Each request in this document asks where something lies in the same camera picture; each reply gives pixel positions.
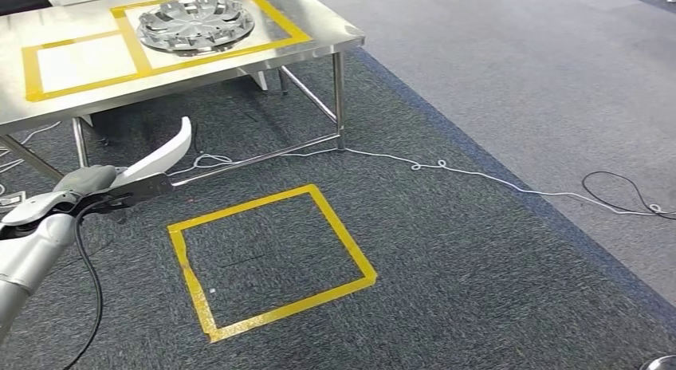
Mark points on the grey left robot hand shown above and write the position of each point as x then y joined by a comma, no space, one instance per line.
87,178

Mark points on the white curved plastic part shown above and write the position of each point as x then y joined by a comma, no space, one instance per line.
158,156

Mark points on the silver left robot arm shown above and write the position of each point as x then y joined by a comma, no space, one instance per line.
31,251

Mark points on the stainless steel workbench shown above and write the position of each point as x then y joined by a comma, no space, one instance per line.
338,93

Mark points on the white power strip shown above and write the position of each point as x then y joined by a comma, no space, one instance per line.
10,198

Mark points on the grey plastic wheel cover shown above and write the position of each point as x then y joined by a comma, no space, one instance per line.
195,24

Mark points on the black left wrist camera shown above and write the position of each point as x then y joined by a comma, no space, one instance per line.
148,185

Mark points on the small yellow tape frame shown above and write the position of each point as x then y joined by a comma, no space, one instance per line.
31,72

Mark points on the large yellow tape frame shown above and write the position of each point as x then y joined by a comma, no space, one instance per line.
295,32

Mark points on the chrome stanchion post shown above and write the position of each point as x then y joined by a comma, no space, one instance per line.
660,363

